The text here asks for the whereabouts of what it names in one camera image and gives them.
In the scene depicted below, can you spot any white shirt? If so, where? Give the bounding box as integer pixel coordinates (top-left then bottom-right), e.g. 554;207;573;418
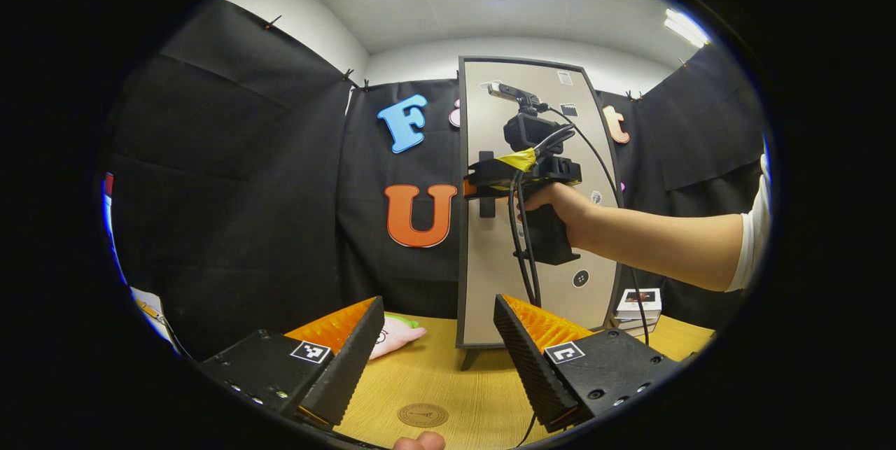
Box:
724;156;772;293

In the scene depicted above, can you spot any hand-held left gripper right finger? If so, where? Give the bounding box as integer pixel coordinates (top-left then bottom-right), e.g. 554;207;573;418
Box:
493;294;683;435

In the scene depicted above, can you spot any round wooden coaster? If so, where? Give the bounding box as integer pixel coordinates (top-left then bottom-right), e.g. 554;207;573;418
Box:
398;403;449;428

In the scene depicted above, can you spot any pink plush toy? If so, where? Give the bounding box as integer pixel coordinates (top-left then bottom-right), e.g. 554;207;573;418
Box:
369;312;426;361

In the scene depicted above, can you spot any small ceiling light panel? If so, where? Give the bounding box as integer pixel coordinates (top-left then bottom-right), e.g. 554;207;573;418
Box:
664;8;711;50

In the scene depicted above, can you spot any black backdrop cloth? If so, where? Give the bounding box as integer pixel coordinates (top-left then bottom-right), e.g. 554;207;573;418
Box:
98;0;767;360

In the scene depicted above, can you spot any black door handle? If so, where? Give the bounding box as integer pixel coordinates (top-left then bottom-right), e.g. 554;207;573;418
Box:
478;150;496;218

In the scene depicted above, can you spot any white portrait cover book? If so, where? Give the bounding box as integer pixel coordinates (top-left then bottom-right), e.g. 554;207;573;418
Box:
616;288;663;320

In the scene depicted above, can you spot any white printed sheet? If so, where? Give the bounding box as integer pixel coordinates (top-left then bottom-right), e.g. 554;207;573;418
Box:
129;287;176;351

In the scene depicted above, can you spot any beige cabinet door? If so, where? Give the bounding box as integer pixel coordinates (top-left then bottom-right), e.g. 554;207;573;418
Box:
456;56;624;349

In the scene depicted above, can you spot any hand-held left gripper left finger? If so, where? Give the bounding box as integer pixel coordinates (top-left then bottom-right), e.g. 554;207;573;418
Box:
199;296;386;431

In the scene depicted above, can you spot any thick black cable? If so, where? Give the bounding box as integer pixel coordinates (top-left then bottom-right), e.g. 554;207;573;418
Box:
518;125;576;309
507;170;536;307

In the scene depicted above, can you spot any dark grey cabinet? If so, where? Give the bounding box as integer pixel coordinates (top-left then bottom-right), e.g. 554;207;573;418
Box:
455;55;625;372

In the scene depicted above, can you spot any thin black cable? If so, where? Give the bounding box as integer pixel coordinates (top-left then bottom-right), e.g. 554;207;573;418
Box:
548;106;652;347

